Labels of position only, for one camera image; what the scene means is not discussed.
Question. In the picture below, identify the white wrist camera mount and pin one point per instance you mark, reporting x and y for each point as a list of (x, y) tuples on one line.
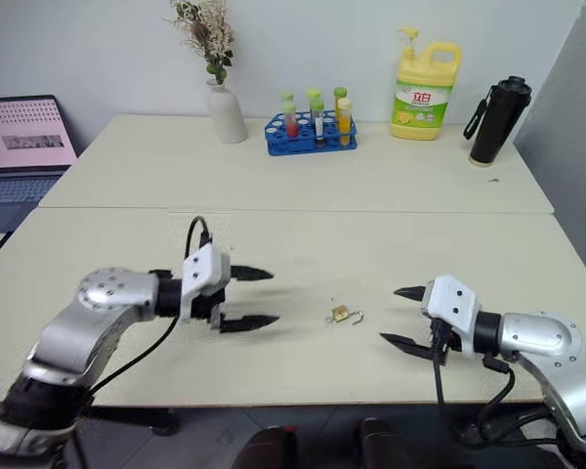
[(453, 305), (206, 273)]

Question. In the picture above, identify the black pen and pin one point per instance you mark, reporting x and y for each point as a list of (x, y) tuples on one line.
[(3, 241)]

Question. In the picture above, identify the brass padlock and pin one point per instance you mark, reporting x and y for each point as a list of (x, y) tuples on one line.
[(340, 313)]

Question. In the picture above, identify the green-capped tube red liquid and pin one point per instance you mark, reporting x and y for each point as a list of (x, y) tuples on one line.
[(290, 122)]

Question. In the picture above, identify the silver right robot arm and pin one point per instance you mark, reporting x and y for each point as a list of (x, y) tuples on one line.
[(542, 342)]

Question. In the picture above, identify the yellow detergent pump bottle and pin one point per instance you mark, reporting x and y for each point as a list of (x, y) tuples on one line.
[(422, 98)]

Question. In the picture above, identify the white ceramic vase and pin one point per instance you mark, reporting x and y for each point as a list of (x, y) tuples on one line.
[(226, 115)]

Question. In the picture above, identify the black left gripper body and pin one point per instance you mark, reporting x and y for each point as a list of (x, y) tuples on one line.
[(206, 305)]

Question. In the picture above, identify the open grey laptop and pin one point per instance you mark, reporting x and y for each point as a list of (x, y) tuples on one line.
[(22, 146)]

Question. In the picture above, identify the dark rounded shape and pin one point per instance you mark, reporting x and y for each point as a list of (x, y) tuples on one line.
[(383, 444), (268, 449)]

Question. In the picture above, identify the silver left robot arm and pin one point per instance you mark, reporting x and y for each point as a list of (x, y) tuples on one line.
[(85, 322)]

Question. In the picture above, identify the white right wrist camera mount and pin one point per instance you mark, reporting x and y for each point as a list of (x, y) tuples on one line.
[(453, 305)]

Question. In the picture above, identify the blue test tube rack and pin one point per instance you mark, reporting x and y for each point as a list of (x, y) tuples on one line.
[(303, 144)]

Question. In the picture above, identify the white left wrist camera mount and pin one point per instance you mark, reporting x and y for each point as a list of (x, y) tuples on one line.
[(206, 273)]

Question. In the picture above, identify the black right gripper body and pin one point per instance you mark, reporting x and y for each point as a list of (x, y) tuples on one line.
[(444, 339)]

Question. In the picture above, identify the green-capped test tube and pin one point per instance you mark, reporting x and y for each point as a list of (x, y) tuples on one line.
[(313, 94), (286, 96)]

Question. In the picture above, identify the green-capped tube yellow liquid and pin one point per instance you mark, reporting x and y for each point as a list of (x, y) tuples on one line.
[(340, 93)]

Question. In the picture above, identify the green-capped tube white label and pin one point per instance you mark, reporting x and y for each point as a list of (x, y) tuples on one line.
[(318, 122)]

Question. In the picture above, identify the dried flower bouquet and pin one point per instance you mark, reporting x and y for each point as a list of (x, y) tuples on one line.
[(205, 29)]

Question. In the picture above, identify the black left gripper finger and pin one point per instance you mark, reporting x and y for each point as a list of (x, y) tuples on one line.
[(249, 323), (251, 273)]

